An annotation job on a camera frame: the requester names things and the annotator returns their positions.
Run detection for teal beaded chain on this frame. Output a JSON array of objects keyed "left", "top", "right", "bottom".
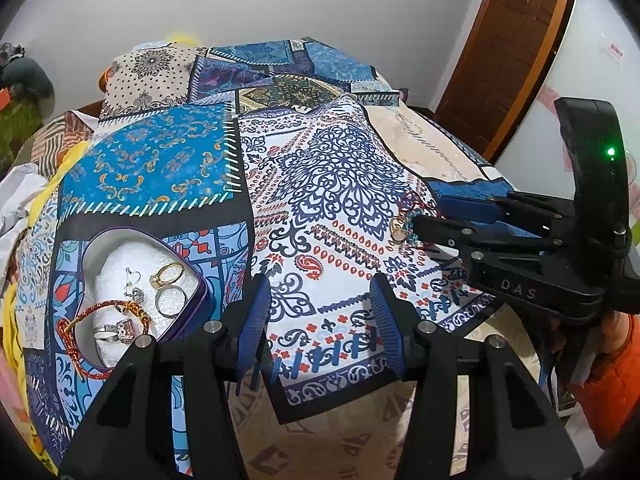
[{"left": 404, "top": 210, "right": 432, "bottom": 247}]

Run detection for purple heart-shaped tin box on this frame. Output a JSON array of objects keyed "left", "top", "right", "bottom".
[{"left": 64, "top": 227, "right": 219, "bottom": 380}]

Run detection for white crumpled cloth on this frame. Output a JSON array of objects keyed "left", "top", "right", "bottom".
[{"left": 0, "top": 162, "right": 52, "bottom": 257}]

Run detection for person's right hand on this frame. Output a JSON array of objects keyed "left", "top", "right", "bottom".
[{"left": 600, "top": 312, "right": 640, "bottom": 357}]

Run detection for white wardrobe door pink hearts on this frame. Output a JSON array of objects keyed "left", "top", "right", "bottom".
[{"left": 492, "top": 0, "right": 640, "bottom": 201}]

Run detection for person's right forearm orange sleeve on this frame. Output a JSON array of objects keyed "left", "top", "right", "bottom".
[{"left": 582, "top": 332, "right": 640, "bottom": 450}]

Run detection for silver band ring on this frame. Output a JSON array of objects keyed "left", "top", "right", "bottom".
[{"left": 154, "top": 285, "right": 189, "bottom": 317}]

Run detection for blue patchwork printed blanket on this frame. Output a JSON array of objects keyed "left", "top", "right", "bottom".
[{"left": 22, "top": 37, "right": 516, "bottom": 480}]

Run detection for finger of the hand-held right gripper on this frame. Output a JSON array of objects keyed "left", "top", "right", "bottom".
[
  {"left": 413, "top": 214, "right": 576, "bottom": 256},
  {"left": 437, "top": 192, "right": 576, "bottom": 236}
]

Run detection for green patterned cloth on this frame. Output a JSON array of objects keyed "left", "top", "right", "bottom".
[{"left": 0, "top": 97, "right": 44, "bottom": 172}]

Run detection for pile of clothes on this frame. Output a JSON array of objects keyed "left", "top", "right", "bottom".
[{"left": 0, "top": 42, "right": 56, "bottom": 111}]

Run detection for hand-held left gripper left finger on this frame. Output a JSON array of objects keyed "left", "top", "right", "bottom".
[{"left": 59, "top": 274, "right": 273, "bottom": 480}]

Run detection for brown wooden door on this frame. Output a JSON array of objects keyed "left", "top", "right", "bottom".
[{"left": 434, "top": 0, "right": 577, "bottom": 162}]

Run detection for silver gemstone ring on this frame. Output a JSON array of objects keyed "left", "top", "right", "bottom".
[{"left": 93, "top": 319, "right": 136, "bottom": 345}]

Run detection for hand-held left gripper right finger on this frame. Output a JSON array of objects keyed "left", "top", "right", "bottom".
[{"left": 369, "top": 273, "right": 584, "bottom": 480}]

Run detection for red gold braided bracelet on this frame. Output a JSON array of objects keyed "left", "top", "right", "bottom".
[{"left": 57, "top": 299, "right": 151, "bottom": 379}]

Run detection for dark red bracelet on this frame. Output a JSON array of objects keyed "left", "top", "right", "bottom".
[{"left": 400, "top": 191, "right": 437, "bottom": 222}]

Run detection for yellow cloth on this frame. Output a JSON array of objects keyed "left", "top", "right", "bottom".
[{"left": 0, "top": 140, "right": 93, "bottom": 366}]

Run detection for silver earring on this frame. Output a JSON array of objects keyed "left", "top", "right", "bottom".
[{"left": 123, "top": 267, "right": 146, "bottom": 304}]

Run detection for orange striped cloth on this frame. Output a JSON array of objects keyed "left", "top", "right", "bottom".
[{"left": 31, "top": 110, "right": 97, "bottom": 172}]

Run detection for yellow plastic item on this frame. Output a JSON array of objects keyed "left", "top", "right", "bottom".
[{"left": 164, "top": 30, "right": 202, "bottom": 49}]

